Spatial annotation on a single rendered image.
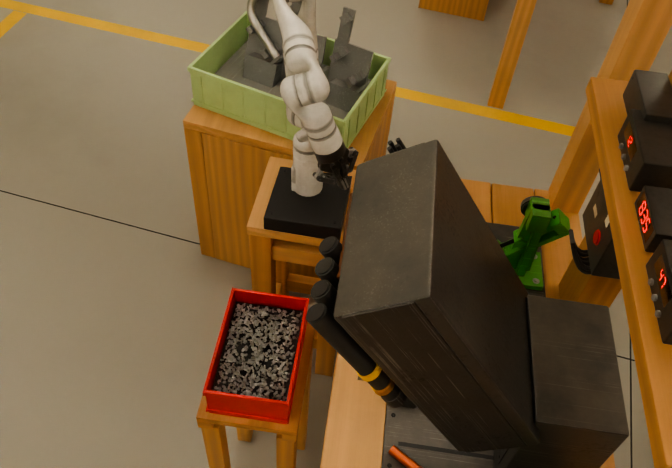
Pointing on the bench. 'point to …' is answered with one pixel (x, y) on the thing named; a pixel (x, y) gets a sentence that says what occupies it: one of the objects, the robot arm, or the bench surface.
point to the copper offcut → (403, 458)
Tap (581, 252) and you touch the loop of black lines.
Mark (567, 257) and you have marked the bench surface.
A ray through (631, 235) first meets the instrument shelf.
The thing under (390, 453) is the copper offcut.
